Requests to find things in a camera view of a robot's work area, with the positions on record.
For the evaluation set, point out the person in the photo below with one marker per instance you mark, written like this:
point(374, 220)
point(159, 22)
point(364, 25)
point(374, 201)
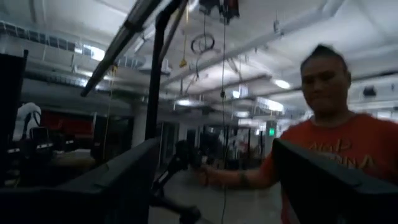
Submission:
point(326, 90)

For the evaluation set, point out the yellow hanging hook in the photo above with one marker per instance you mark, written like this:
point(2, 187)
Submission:
point(183, 62)

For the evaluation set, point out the white covered machine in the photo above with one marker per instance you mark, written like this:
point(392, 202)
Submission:
point(26, 119)

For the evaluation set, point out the person's forearm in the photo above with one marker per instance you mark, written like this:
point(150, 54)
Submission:
point(245, 179)

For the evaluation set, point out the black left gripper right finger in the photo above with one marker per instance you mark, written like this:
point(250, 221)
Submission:
point(342, 199)

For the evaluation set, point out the person's hand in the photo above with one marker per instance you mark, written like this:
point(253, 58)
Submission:
point(206, 175)

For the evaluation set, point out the grey slanted frame bar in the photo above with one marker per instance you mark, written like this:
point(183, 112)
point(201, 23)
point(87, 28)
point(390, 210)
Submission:
point(118, 43)

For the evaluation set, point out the oval ceiling lamp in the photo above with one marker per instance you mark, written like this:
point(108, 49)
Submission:
point(282, 84)

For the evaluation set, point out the black upright frame post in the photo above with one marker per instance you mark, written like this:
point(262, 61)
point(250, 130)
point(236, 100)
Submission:
point(154, 77)

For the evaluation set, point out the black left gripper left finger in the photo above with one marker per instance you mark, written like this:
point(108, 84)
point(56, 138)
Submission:
point(93, 199)

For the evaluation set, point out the green exit sign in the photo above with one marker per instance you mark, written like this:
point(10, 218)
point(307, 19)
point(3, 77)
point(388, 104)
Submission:
point(271, 132)

